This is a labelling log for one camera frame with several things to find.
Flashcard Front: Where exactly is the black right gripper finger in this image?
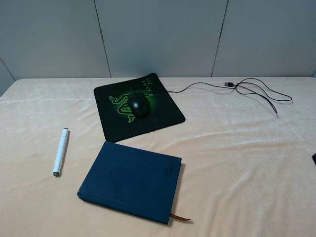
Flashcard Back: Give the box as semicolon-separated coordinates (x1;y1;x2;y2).
312;153;316;165

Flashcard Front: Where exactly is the black computer mouse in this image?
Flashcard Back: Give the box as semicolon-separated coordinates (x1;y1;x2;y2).
127;92;151;119

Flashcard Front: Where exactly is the white marker pen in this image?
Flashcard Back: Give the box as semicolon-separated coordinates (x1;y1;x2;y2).
52;128;69;177

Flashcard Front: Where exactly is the dark blue notebook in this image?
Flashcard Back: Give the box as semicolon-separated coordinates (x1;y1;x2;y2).
77;142;182;225

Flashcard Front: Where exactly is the brown ribbon bookmark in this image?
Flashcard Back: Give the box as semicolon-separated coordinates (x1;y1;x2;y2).
170;213;191;221

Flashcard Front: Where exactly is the black green Razer mousepad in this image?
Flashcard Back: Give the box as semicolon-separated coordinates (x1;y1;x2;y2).
93;73;186;143

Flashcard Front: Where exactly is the black mouse USB cable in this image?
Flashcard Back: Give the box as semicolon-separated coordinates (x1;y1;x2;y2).
132;78;293;119

